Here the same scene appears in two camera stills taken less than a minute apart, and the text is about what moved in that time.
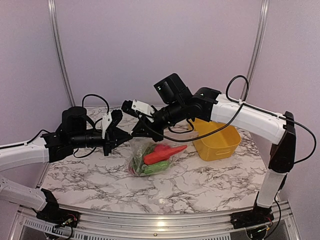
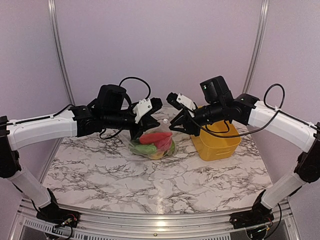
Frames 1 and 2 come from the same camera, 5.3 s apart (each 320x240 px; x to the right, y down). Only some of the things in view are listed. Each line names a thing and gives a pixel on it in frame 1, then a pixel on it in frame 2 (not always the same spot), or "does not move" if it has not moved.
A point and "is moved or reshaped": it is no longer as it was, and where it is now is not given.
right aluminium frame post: [262, 22] does not move
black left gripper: [114, 137] -> [147, 121]
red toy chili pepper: [162, 153] -> [151, 137]
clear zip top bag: [148, 157] is moved or reshaped
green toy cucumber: [155, 167] -> [144, 149]
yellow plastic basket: [222, 144] does not move
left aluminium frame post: [54, 23] does not move
